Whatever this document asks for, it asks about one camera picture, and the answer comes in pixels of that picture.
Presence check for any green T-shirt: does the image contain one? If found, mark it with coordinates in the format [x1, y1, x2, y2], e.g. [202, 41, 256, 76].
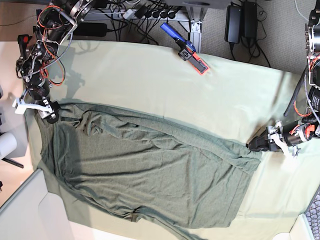
[35, 103, 262, 240]

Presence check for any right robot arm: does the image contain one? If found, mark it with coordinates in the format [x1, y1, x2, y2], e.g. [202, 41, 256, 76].
[12, 0, 95, 124]

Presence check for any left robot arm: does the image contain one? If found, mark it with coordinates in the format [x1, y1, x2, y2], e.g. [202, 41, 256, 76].
[246, 0, 320, 157]

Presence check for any white foam board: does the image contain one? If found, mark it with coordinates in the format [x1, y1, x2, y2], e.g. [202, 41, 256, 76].
[0, 168, 76, 240]

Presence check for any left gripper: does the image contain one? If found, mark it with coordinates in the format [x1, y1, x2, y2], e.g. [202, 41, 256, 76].
[246, 120, 320, 153]

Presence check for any red black corner clamp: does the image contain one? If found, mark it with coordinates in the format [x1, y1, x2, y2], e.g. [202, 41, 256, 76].
[17, 34, 31, 61]

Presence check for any black power brick left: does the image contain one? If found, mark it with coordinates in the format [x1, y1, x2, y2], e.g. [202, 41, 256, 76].
[224, 5, 242, 44]

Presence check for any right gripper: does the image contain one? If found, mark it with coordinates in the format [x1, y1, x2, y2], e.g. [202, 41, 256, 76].
[23, 79, 61, 124]

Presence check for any aluminium frame leg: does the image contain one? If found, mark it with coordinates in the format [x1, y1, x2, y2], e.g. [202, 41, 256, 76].
[184, 0, 208, 53]

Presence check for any white power strip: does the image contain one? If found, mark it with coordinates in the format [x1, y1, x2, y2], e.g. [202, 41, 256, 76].
[84, 9, 189, 22]

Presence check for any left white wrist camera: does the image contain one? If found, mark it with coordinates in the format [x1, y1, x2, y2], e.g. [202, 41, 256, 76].
[292, 145, 301, 159]

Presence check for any white paper roll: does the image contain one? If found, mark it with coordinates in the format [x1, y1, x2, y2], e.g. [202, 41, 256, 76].
[0, 132, 17, 160]

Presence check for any black power adapter brick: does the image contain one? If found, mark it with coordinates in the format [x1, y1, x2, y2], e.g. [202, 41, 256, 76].
[73, 22, 108, 37]

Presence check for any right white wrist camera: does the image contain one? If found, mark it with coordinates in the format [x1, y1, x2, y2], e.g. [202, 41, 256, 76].
[12, 98, 28, 115]

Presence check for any black power brick right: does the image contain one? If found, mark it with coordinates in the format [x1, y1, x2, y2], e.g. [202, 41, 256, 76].
[241, 1, 258, 39]

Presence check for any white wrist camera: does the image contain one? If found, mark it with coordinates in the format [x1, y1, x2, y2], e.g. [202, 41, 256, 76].
[292, 145, 301, 159]
[12, 98, 28, 115]

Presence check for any light green table cloth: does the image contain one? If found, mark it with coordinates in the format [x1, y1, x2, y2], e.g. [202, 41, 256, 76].
[19, 39, 320, 240]

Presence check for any blue orange bar clamp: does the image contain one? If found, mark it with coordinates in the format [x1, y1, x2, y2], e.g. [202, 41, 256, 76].
[160, 22, 209, 75]

